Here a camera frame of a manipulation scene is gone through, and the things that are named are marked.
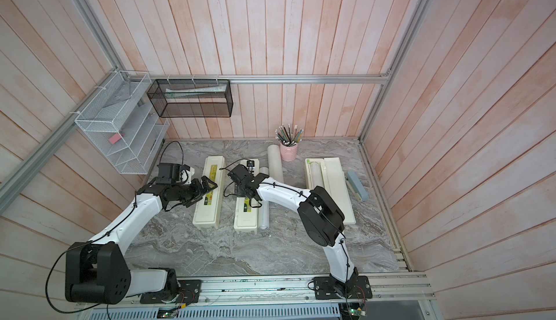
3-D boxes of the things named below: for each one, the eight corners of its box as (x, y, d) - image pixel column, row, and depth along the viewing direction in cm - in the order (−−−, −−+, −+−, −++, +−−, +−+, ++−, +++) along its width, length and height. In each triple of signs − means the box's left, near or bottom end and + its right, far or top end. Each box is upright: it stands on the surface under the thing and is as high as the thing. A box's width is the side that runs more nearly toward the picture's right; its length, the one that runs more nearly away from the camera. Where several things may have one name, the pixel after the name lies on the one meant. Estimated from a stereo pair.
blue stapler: (357, 203, 98) (362, 197, 93) (342, 179, 106) (345, 171, 102) (366, 201, 99) (370, 194, 94) (350, 176, 107) (353, 169, 102)
